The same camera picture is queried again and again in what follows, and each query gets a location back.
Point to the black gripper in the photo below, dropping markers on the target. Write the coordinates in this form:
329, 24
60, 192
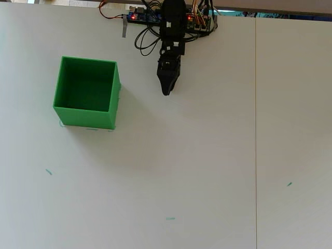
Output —
169, 62

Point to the green square bin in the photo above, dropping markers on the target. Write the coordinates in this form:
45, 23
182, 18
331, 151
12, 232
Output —
85, 119

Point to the grey tape strip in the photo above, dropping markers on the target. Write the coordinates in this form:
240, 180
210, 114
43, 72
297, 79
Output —
125, 27

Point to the black base with circuit boards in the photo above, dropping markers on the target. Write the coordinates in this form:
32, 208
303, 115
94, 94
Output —
140, 17

